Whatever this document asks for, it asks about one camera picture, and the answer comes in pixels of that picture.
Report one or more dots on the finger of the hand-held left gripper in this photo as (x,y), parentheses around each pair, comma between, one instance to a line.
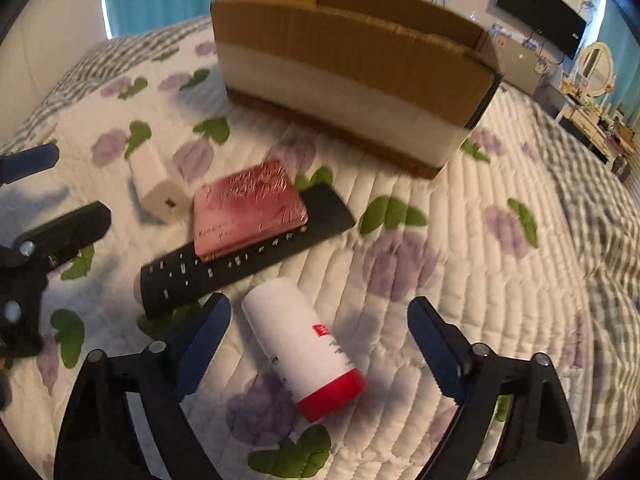
(31,159)
(75,227)

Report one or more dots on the cardboard box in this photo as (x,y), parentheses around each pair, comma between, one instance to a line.
(350,85)

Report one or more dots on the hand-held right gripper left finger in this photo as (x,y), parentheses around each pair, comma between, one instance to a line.
(210,332)

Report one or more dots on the small white bottle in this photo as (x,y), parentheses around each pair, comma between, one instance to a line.
(152,185)

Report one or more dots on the pink embossed case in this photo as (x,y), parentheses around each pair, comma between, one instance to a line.
(247,207)

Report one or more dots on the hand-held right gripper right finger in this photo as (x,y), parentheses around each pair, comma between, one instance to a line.
(436,345)

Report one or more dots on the white bottle with red cap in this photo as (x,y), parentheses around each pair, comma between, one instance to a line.
(300,342)

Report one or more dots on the white oval vanity mirror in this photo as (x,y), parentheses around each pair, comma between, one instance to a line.
(597,67)

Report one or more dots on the wall-mounted black television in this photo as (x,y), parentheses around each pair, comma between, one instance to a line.
(542,10)

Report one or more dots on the floral quilted blanket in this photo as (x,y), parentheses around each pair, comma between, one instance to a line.
(450,280)

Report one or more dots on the white cabinet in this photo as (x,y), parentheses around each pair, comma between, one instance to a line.
(520,62)

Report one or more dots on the black remote control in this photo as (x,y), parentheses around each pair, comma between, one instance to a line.
(260,255)

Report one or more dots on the white dressing table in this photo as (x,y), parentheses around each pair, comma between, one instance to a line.
(597,120)

